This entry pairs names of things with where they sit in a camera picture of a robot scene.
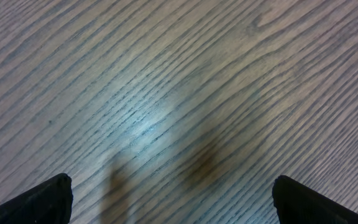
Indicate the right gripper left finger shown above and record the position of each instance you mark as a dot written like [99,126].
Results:
[49,202]

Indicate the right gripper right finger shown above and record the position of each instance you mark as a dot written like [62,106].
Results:
[297,204]

